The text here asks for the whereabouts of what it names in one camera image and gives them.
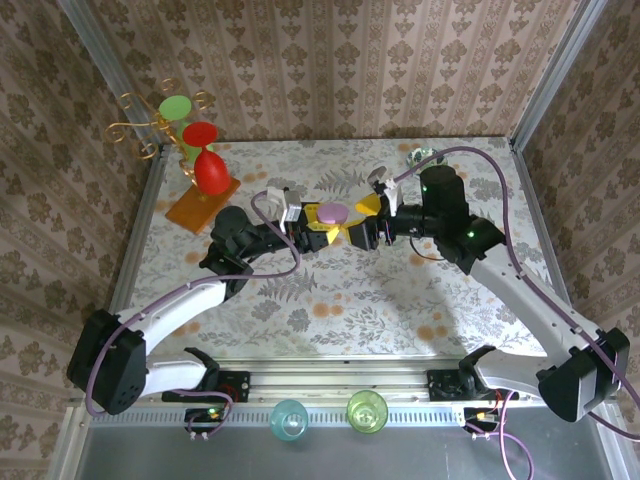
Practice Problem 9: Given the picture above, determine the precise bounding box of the red wine glass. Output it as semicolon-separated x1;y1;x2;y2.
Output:
180;121;230;196

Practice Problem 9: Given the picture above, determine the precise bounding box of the green wine glass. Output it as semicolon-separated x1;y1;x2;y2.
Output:
158;94;217;161

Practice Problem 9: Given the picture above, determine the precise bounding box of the green glass cup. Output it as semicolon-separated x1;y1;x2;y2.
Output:
346;388;390;434

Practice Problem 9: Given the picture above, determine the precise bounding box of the black controller board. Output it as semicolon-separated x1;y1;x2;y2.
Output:
463;406;503;434
184;407;232;434

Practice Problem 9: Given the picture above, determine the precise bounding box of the teal glass cup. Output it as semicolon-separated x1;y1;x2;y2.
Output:
269;398;310;442

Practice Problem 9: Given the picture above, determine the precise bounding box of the grey metal sheet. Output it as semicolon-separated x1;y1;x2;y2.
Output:
74;402;617;480

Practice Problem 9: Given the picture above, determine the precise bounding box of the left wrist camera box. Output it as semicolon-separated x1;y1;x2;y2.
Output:
264;186;305;235

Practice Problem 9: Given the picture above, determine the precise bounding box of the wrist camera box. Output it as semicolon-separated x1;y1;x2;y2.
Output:
368;166;402;217
264;186;305;235

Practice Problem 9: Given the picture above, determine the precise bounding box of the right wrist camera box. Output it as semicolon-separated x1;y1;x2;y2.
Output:
368;166;402;217

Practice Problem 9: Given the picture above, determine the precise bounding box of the gold wire rack wooden base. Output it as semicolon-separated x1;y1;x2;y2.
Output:
104;77;242;235

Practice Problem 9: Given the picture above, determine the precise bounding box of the thin black cable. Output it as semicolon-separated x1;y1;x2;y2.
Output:
408;236;454;263

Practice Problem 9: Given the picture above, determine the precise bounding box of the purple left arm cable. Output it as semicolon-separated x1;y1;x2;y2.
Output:
85;191;303;416

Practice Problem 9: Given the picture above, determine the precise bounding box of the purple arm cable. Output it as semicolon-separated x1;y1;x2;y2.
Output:
85;191;303;416
392;146;640;480

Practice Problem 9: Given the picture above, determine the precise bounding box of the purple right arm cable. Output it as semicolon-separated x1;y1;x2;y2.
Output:
392;146;640;480

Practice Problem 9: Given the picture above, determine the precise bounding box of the aluminium table side rail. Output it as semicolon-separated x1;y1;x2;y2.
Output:
508;139;592;364
93;144;169;364

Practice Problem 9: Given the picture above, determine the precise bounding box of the thin purple base cable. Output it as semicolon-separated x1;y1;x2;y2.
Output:
185;392;237;442

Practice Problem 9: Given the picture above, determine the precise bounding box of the perforated metal cable strip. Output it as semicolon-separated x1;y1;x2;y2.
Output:
89;407;466;426

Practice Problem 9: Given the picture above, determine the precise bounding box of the aluminium frame post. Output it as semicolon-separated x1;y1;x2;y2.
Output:
508;0;617;151
54;0;167;151

